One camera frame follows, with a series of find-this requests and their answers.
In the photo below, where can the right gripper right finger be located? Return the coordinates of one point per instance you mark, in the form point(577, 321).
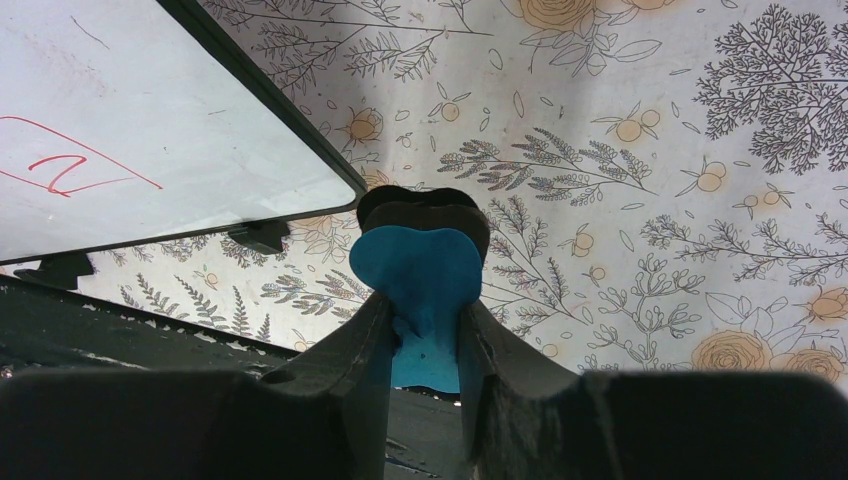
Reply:
point(526, 417)

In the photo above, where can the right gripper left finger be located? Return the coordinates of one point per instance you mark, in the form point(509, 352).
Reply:
point(322, 415)

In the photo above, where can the white board with black frame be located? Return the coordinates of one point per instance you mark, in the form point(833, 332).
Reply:
point(131, 122)

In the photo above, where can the floral tablecloth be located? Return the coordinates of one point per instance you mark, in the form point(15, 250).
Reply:
point(665, 182)

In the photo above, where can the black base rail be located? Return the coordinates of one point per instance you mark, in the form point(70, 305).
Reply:
point(47, 327)

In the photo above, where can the blue whiteboard eraser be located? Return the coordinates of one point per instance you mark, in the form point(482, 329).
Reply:
point(424, 251)

